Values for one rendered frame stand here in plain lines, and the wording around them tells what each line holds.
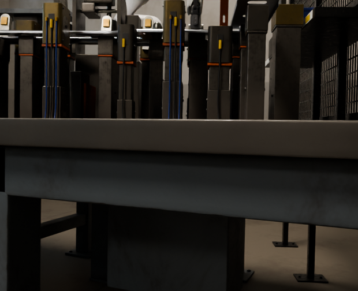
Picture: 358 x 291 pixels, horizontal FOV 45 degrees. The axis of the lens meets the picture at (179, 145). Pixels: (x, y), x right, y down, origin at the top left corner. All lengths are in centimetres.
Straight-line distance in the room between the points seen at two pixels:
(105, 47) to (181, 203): 94
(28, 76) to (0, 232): 84
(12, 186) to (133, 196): 21
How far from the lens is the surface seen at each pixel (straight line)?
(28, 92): 150
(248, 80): 105
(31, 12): 189
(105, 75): 143
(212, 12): 382
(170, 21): 123
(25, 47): 151
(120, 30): 129
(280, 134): 48
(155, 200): 58
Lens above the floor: 68
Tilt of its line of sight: 2 degrees down
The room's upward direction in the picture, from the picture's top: 1 degrees clockwise
